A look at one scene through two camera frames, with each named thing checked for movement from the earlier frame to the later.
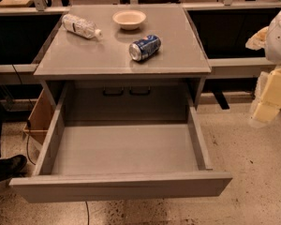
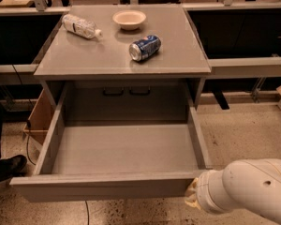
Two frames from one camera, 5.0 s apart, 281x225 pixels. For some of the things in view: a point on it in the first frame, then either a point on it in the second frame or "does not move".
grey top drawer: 119,160 does not move
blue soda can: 141,49 does not move
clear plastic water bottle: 81,26 does not move
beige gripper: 279,37 → 203,187
